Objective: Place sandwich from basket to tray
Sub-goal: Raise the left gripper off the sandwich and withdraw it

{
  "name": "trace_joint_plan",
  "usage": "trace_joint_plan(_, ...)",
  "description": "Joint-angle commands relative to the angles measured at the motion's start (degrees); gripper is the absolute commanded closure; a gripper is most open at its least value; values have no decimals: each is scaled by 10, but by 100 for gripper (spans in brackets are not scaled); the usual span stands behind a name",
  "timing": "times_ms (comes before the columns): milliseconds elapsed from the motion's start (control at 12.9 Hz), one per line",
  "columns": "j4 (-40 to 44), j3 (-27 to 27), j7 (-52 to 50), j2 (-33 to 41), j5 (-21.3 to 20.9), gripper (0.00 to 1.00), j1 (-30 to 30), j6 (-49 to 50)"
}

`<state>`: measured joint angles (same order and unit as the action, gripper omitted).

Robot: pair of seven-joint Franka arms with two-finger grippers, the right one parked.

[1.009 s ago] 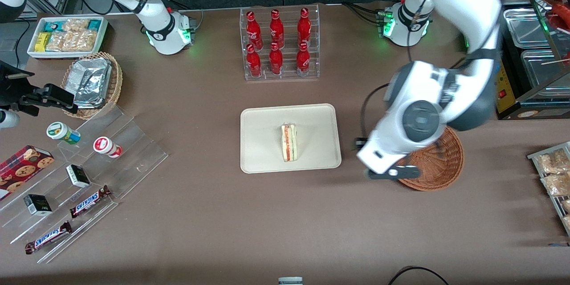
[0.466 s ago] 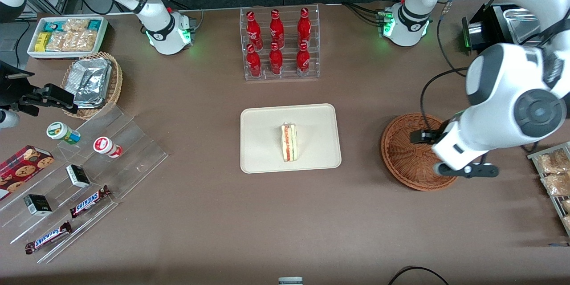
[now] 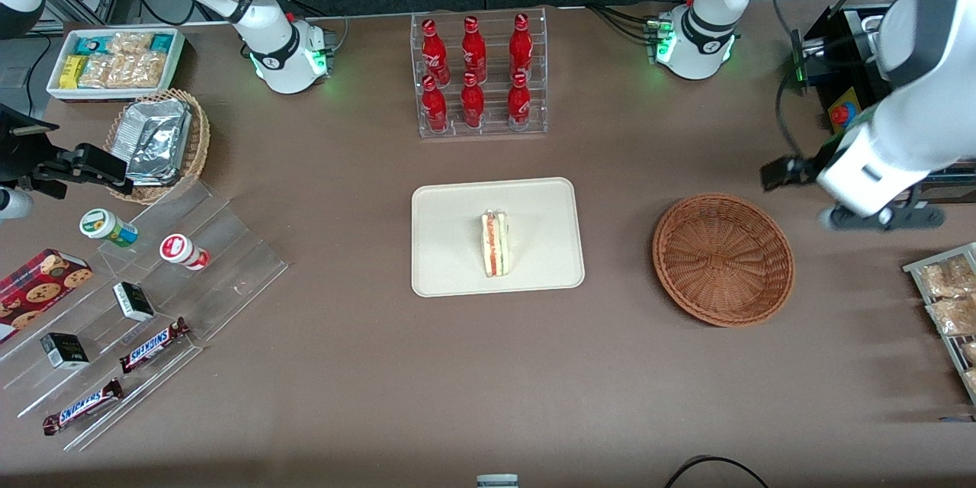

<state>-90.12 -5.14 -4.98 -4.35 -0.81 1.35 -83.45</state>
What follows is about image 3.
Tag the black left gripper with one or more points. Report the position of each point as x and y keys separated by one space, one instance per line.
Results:
x=807 y=166

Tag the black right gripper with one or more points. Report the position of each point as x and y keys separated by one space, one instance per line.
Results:
x=23 y=154

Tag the triangular sandwich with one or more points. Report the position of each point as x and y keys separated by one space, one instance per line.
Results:
x=495 y=244

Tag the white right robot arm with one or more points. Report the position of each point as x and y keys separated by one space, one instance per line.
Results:
x=267 y=46

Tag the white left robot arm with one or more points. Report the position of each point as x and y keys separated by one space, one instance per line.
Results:
x=705 y=30

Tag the brown round wicker basket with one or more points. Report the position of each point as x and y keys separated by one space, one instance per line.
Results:
x=724 y=259

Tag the light oval wicker basket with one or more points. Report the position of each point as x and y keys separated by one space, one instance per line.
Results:
x=197 y=145

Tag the tray of packaged crackers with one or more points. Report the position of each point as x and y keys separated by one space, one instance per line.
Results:
x=915 y=268

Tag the cream plastic serving tray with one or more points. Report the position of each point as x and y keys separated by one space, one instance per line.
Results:
x=450 y=236

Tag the green lid yogurt cup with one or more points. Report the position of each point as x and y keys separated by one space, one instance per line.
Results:
x=103 y=225

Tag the silver foil pack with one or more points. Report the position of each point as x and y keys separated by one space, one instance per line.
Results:
x=152 y=181
x=156 y=137

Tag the yellow snack pack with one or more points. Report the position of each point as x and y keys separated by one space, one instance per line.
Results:
x=72 y=72

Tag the clear cracker pack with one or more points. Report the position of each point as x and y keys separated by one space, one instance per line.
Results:
x=101 y=71
x=141 y=70
x=130 y=43

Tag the black food warmer machine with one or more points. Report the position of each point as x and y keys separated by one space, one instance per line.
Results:
x=846 y=69

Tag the red cookie box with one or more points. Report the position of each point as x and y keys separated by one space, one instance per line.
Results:
x=38 y=290

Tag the teal snack pack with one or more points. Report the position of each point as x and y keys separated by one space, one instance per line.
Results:
x=90 y=44
x=162 y=43

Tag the red lid yogurt cup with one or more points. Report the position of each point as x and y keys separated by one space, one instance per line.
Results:
x=179 y=249

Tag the white rectangular snack bin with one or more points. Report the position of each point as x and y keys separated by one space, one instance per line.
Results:
x=175 y=69

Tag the small black box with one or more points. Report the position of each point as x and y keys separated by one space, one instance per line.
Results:
x=65 y=351
x=134 y=302

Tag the clear acrylic stepped display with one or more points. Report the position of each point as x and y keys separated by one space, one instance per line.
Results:
x=221 y=259

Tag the snickers chocolate bar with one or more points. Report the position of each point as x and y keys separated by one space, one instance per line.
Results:
x=80 y=407
x=152 y=345

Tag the clear bag of pastry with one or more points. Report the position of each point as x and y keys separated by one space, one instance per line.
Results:
x=968 y=352
x=953 y=316
x=945 y=278
x=971 y=380

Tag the red cola bottle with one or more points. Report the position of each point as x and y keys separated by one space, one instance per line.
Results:
x=435 y=108
x=434 y=53
x=521 y=46
x=473 y=49
x=473 y=105
x=519 y=105

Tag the clear acrylic bottle rack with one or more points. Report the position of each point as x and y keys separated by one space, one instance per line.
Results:
x=496 y=122

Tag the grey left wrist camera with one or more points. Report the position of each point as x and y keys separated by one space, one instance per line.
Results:
x=915 y=217

